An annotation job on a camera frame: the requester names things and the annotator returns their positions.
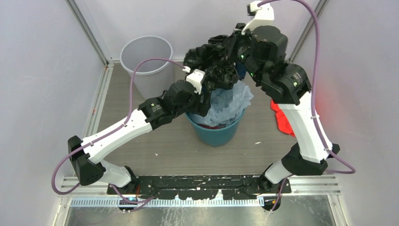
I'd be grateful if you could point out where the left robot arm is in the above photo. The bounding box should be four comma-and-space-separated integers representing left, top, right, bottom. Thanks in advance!
68, 80, 211, 194

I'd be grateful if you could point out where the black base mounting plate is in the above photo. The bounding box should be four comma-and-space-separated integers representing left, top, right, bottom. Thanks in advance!
118, 175, 292, 200

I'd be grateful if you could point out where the light blue plastic bag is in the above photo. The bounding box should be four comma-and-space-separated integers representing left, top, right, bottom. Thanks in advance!
188, 81, 254, 127

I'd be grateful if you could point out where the grey translucent trash bin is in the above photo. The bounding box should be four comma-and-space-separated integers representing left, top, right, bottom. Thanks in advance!
120, 36, 174, 99

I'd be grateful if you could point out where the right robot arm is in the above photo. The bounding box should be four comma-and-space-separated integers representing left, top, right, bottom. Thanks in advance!
225, 23, 340, 194

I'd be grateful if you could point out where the red cloth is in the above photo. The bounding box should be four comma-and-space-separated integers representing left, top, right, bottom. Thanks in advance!
270, 100, 295, 137

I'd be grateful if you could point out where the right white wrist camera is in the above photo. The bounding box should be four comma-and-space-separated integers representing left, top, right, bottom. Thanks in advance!
241, 0, 274, 35

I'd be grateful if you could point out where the black trash bag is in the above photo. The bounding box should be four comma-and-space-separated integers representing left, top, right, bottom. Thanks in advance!
183, 35, 239, 91

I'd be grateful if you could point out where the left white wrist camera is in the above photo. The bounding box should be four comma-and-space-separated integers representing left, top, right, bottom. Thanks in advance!
182, 66, 206, 94

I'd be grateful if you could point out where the teal plastic bucket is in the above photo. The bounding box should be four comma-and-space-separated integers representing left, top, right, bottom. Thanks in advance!
185, 109, 246, 147

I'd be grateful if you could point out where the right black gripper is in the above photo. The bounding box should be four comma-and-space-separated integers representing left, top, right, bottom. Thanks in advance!
223, 23, 263, 83

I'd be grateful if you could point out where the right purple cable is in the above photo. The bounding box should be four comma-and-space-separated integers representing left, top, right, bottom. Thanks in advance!
257, 0, 356, 213

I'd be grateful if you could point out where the aluminium frame rail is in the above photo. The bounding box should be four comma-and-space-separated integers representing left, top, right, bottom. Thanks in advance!
58, 59, 115, 198

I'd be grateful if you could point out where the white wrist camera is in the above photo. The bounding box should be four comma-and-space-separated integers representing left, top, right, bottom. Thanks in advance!
182, 66, 206, 94
241, 0, 274, 35

